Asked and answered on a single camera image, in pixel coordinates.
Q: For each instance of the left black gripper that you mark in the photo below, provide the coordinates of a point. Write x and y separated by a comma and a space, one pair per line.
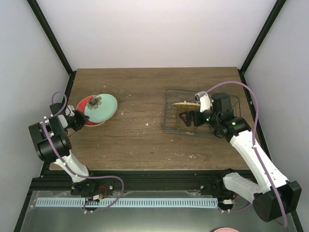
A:
82, 119

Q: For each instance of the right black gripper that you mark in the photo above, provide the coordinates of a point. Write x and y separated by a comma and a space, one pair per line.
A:
189, 114

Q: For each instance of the red rimmed plate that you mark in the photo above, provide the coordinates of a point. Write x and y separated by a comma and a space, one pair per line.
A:
82, 107

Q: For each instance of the woven bamboo plate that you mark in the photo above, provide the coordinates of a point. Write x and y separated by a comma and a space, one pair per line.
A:
186, 105

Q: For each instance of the grey wire dish rack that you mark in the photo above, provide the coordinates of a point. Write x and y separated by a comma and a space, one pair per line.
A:
171, 121

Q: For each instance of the light blue floral plate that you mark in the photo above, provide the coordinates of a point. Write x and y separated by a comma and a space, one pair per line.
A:
100, 107

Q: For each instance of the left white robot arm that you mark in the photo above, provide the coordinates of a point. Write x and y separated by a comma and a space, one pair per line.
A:
51, 141

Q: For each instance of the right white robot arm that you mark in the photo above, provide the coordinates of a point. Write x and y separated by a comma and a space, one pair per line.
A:
272, 194

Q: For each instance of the light blue slotted strip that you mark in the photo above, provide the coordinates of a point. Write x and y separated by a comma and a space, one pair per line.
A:
130, 202

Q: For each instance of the pink round object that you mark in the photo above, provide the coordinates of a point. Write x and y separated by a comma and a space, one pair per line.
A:
225, 229

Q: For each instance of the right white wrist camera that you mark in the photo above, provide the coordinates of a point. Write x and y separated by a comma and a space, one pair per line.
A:
204, 101

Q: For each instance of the left black frame post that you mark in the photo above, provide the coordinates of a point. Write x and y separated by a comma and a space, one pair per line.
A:
49, 34

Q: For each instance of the black frame post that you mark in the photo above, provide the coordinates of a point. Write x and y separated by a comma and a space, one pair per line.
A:
275, 11
49, 34

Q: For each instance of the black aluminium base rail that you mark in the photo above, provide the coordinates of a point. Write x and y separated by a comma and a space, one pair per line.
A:
209, 182

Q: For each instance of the right black frame post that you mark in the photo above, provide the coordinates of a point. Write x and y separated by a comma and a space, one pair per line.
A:
275, 11

